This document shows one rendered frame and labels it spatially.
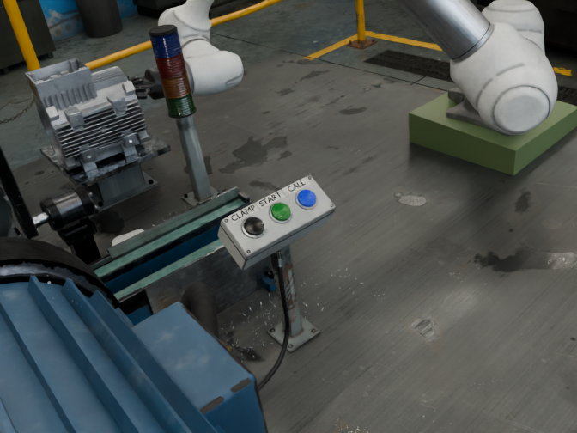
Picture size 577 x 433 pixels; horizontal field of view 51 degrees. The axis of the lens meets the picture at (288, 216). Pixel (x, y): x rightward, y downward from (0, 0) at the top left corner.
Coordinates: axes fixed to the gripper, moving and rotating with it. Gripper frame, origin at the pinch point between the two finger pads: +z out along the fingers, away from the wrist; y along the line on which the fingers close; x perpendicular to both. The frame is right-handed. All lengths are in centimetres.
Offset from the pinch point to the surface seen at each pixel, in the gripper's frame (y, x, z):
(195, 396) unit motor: 118, -21, 25
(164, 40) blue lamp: 20.6, -15.1, -13.5
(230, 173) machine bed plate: 11.8, 23.0, -31.0
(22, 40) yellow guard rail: -180, 26, -19
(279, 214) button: 74, -1, -8
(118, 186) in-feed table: 2.1, 23.6, -4.3
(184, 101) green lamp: 20.9, -1.6, -16.4
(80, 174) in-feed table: 6.3, 16.1, 5.0
